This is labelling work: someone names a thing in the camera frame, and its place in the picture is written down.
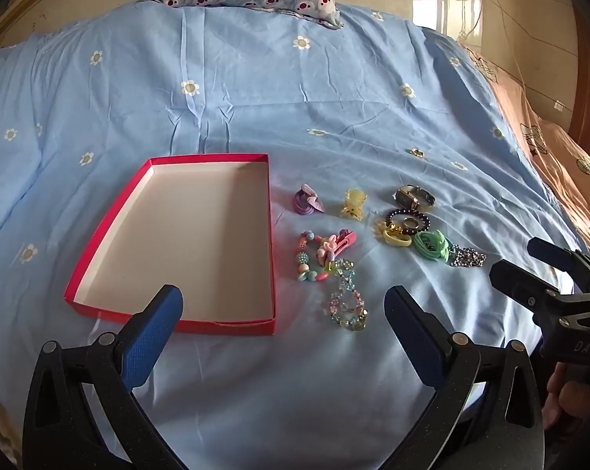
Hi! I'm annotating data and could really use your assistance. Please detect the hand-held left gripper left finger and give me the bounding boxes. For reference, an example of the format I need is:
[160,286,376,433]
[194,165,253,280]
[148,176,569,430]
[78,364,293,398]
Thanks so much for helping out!
[22,284,188,470]

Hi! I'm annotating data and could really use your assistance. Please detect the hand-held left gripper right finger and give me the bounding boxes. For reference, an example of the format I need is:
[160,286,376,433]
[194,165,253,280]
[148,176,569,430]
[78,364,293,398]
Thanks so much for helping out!
[383,285,545,470]

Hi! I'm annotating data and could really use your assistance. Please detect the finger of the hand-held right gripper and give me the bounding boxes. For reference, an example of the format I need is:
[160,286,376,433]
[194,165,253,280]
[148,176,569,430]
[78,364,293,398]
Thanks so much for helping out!
[489,259,590,326]
[527,237,590,282]

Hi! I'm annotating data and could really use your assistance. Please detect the silver chain bracelet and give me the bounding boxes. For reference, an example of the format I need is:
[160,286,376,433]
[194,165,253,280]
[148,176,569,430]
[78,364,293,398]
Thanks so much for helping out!
[449,247,487,268]

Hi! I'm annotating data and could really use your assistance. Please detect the clear crystal bead bracelet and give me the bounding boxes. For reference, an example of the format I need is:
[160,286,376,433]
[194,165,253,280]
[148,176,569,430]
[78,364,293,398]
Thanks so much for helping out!
[328,259,371,333]

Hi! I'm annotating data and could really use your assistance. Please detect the green hair tie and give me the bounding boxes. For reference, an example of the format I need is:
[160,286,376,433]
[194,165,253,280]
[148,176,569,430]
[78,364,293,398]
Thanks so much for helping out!
[413,230,453,262]

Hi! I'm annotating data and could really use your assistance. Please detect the pale yellow hair tie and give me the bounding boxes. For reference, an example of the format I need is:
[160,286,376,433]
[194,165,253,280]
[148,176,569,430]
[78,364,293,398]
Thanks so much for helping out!
[383,231,414,250]

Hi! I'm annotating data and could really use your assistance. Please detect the dark bead bracelet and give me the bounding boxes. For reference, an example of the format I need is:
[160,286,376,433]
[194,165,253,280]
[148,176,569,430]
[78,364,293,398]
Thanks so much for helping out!
[385,208,432,234]

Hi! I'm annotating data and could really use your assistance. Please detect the red shallow cardboard box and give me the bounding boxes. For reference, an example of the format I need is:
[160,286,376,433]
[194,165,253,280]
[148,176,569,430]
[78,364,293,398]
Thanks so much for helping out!
[64,153,277,336]

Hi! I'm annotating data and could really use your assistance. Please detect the pink hair clip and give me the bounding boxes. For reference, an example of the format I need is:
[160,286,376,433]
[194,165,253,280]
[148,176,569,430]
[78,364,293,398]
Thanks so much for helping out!
[319,228,358,262]

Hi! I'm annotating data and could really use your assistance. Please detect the wristwatch with metal band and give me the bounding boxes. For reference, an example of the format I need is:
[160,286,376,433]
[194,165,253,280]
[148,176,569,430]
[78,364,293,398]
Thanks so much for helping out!
[392,185,437,210]

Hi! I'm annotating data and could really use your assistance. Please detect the colourful bead bracelet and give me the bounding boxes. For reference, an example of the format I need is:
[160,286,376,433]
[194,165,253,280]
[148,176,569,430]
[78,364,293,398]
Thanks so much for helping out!
[296,230,331,283]

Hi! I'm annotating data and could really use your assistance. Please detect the yellow translucent hair clip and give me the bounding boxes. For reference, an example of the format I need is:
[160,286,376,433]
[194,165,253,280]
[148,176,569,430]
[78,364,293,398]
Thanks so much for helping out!
[339,188,369,220]

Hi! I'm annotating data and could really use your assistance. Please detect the person's right hand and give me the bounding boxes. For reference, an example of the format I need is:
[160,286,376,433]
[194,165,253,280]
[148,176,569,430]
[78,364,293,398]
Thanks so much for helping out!
[541,362,590,432]

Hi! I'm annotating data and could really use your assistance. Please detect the peach printed blanket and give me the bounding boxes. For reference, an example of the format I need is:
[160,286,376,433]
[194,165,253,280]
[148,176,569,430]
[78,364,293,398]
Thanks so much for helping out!
[464,44,590,255]

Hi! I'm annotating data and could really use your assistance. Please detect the blue floral bedsheet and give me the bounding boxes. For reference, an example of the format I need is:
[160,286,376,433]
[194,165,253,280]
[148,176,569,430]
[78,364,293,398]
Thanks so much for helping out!
[0,2,589,470]

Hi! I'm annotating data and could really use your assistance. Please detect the purple bow hair tie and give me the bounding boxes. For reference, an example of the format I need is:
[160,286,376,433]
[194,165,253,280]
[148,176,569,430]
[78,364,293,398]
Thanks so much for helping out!
[292,183,328,215]

